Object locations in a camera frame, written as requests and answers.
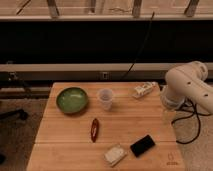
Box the green ceramic bowl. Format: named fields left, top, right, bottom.
left=56, top=87, right=89, bottom=114

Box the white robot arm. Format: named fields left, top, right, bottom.
left=160, top=61, right=213, bottom=114

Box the clear plastic cup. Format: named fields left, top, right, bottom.
left=97, top=88, right=114, bottom=111

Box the red brown pepper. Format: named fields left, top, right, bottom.
left=90, top=118, right=99, bottom=142

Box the black smartphone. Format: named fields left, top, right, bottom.
left=130, top=135, right=155, bottom=157

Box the white rectangular sponge block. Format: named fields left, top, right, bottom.
left=104, top=144, right=127, bottom=167

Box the black hanging cable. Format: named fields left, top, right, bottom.
left=119, top=11, right=156, bottom=82

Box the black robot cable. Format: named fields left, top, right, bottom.
left=171, top=98, right=213, bottom=146

